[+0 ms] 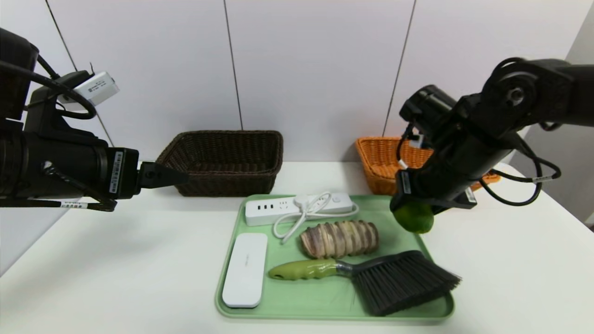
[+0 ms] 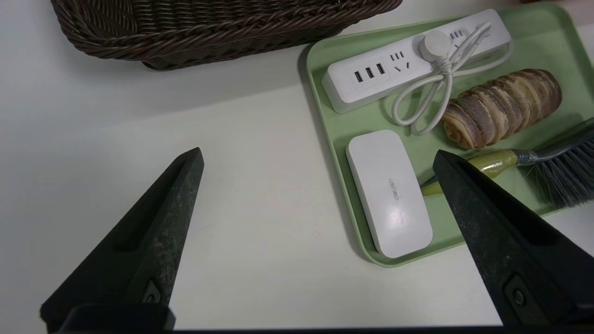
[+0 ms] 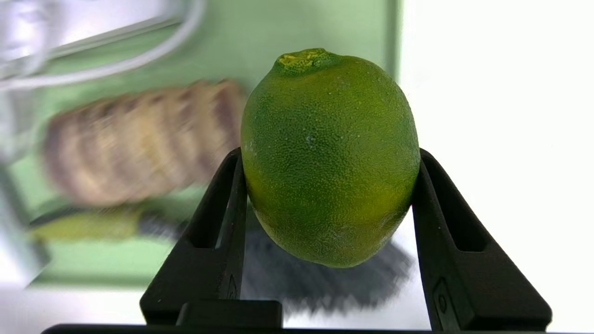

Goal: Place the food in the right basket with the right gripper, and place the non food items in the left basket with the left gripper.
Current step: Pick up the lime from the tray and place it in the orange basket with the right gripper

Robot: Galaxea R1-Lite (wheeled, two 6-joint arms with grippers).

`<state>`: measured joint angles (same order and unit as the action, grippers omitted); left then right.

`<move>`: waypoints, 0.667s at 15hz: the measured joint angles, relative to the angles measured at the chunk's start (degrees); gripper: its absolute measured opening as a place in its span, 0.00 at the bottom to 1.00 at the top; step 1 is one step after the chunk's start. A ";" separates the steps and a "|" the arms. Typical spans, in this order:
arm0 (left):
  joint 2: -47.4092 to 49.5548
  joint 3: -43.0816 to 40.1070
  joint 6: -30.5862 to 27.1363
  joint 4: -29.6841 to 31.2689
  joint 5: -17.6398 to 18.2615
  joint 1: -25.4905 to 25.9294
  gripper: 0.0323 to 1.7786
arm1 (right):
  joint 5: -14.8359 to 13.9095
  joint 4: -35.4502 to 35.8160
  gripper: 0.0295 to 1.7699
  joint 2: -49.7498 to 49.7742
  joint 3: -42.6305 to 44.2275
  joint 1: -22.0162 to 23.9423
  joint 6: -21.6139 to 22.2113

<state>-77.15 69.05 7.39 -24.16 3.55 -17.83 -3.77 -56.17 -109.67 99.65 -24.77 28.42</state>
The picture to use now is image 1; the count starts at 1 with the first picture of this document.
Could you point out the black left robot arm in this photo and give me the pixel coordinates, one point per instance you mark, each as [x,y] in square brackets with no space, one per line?
[46,167]

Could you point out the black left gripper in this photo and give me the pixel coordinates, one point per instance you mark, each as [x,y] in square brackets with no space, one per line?
[121,173]

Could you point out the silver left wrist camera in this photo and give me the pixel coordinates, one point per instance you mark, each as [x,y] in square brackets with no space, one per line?
[95,88]

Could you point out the dark brown wicker basket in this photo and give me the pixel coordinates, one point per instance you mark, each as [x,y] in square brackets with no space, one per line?
[222,162]

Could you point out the light green plastic tray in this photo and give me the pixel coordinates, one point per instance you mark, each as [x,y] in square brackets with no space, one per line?
[287,301]

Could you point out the green round citrus fruit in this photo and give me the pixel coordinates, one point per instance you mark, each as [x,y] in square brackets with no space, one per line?
[415,219]

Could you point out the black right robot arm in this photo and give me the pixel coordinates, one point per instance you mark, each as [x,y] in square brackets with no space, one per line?
[533,93]

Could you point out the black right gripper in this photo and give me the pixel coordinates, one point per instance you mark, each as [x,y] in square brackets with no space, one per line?
[409,187]

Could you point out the white rounded box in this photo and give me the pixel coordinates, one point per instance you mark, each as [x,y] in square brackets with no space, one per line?
[244,269]

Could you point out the striped brown taro root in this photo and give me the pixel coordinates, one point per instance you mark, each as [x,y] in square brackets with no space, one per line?
[338,239]

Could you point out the orange wicker basket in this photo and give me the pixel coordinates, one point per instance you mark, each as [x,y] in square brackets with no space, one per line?
[380,162]

